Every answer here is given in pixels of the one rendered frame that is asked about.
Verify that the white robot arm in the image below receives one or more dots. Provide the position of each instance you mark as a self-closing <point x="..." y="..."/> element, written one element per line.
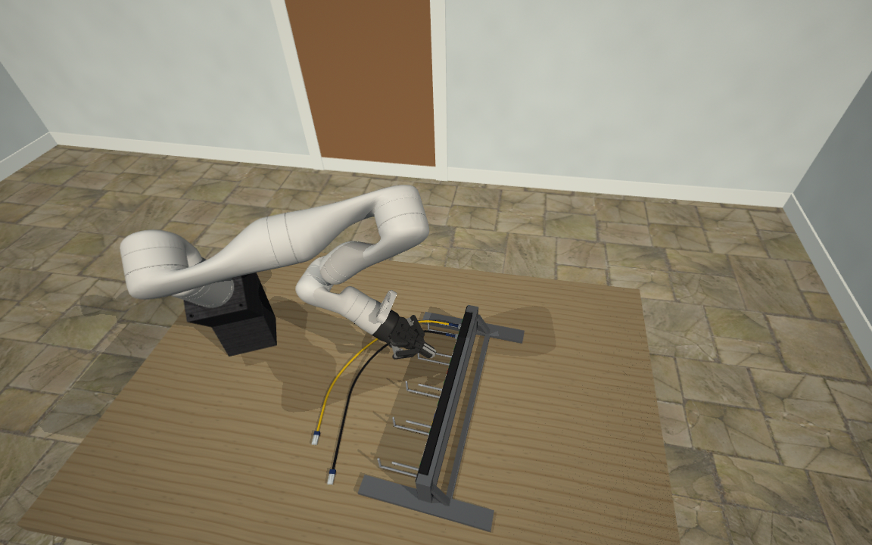
<point x="155" y="264"/>

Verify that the dark grey patch panel rack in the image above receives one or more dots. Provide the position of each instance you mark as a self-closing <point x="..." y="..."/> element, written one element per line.
<point x="427" y="497"/>

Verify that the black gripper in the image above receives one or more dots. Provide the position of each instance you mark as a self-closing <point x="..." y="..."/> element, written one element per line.
<point x="408" y="334"/>

